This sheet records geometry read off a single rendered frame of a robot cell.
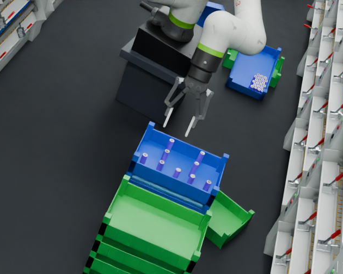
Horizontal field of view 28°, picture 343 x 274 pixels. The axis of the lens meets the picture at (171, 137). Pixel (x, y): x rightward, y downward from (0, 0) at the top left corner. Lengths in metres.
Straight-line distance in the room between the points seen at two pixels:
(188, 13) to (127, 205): 0.98
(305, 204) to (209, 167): 0.37
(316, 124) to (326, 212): 0.76
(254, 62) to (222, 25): 1.41
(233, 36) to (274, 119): 1.23
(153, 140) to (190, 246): 0.47
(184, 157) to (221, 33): 0.48
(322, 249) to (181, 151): 0.65
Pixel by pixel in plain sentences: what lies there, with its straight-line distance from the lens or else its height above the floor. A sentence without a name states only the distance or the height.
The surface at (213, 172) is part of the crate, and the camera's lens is 2.40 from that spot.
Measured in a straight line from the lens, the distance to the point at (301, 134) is 3.12.
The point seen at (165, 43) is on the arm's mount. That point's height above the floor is 0.39.
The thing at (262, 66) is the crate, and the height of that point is 0.08.
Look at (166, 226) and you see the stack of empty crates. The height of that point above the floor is 0.32.
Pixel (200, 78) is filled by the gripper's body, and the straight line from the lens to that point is 2.22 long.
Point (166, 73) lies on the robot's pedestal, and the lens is 2.85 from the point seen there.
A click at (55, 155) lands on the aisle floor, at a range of 2.71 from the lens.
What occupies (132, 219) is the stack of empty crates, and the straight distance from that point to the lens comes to 2.12.
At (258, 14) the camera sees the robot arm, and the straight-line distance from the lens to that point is 2.33.
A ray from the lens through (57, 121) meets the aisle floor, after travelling 2.87.
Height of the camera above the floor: 1.83
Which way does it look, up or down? 38 degrees down
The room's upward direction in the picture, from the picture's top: 23 degrees clockwise
